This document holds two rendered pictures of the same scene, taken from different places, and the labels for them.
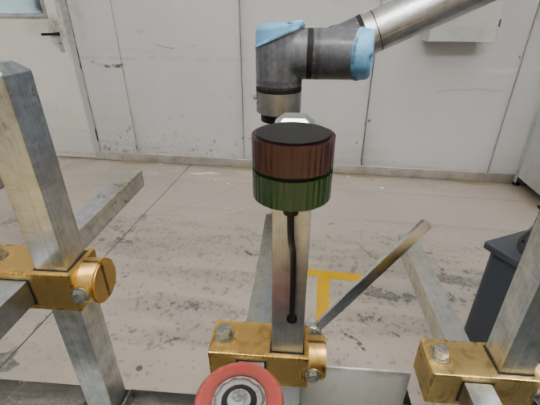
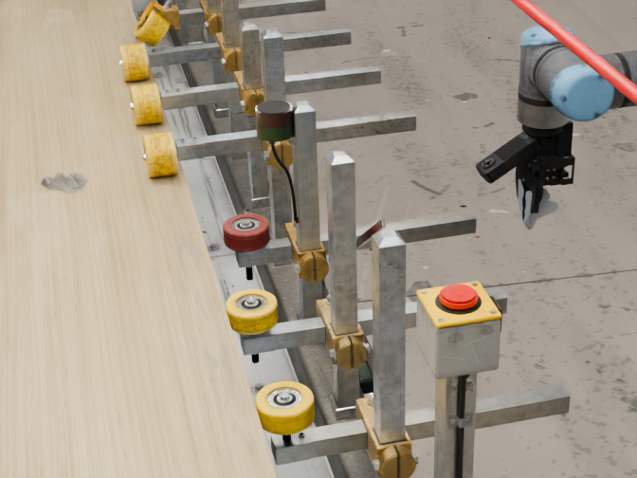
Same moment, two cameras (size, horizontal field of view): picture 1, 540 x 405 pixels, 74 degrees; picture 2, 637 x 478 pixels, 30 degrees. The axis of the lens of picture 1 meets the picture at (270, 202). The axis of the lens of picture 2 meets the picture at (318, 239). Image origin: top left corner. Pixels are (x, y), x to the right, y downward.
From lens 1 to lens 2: 1.87 m
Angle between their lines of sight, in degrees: 63
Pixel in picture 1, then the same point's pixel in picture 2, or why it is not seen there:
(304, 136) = (268, 109)
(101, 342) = (282, 198)
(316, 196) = (262, 135)
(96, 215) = (335, 127)
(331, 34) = (553, 62)
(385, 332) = not seen: outside the picture
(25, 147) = (265, 70)
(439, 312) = not seen: hidden behind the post
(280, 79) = (521, 85)
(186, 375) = (511, 446)
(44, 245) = not seen: hidden behind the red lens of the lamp
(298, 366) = (296, 257)
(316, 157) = (260, 117)
